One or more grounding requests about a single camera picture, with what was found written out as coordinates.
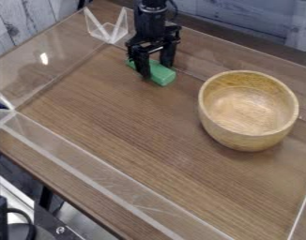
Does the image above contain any light wooden bowl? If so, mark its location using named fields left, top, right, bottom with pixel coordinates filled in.
left=198, top=70, right=299, bottom=152

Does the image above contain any clear acrylic corner bracket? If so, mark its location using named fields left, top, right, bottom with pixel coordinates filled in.
left=83, top=7, right=131, bottom=44

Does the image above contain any black cable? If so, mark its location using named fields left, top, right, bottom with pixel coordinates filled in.
left=7, top=208, right=37, bottom=240

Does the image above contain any clear acrylic tray wall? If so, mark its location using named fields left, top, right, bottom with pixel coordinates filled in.
left=0, top=96, right=234, bottom=240

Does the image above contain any black table leg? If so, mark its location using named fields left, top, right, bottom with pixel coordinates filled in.
left=39, top=187, right=53, bottom=210

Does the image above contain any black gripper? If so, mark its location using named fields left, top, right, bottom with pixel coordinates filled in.
left=126, top=0, right=182, bottom=79

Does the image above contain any green rectangular block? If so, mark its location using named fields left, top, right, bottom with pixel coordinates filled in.
left=124, top=57, right=176, bottom=87

